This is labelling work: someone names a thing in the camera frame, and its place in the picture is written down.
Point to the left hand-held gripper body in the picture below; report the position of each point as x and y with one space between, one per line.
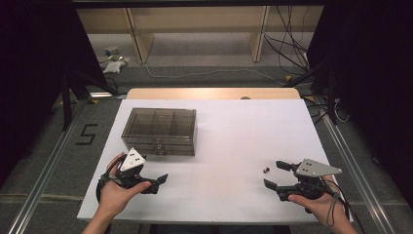
131 161

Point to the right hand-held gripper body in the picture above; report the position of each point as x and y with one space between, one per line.
313 169

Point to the smoky transparent drawer box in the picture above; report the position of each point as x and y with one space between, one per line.
156 118

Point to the person's right hand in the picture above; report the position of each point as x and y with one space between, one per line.
321 206

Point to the person's left hand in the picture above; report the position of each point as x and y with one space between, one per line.
113 196

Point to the white board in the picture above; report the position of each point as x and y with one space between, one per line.
243 136

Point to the person's clothing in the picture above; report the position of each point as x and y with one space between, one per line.
220 229

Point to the black tripod stand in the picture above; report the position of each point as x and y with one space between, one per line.
324 78
76 89

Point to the white cloth bag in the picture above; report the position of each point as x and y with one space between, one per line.
113 66

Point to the wooden table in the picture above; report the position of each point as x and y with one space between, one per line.
211 93

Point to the black curtain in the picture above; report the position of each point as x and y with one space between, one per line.
35 65
373 81

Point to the small grey device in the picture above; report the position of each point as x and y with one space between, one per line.
111 50

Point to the light wooden bench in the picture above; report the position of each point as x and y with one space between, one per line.
195 19

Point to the aluminium floor rail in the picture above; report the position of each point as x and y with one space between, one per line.
360 175
45 182

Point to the short aluminium rail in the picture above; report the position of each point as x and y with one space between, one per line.
105 95

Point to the black frame bar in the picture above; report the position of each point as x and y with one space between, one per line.
195 3

